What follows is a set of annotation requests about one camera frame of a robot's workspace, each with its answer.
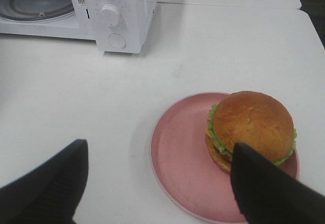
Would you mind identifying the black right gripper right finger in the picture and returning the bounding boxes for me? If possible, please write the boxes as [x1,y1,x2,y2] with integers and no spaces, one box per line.
[231,143,324,223]

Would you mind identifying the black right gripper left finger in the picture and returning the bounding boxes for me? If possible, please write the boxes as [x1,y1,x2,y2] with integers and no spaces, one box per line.
[1,139,89,223]

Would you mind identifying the burger with lettuce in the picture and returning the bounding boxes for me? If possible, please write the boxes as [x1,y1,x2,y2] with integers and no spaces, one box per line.
[205,91,297,173]

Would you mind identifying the pink round plate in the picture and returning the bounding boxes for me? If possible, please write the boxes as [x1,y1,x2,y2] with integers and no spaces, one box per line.
[150,91,299,224]

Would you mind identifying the round door release button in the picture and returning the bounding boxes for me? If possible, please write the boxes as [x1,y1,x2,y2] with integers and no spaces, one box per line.
[108,34,126,49]

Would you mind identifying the white microwave knob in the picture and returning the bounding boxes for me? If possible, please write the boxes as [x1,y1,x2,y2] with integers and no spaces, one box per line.
[100,4,122,27]

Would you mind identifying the white microwave oven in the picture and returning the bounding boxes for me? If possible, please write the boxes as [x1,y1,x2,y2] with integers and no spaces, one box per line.
[1,0,157,53]

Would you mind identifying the glass microwave turntable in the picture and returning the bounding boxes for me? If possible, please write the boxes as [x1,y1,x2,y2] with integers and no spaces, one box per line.
[1,0,74,21]

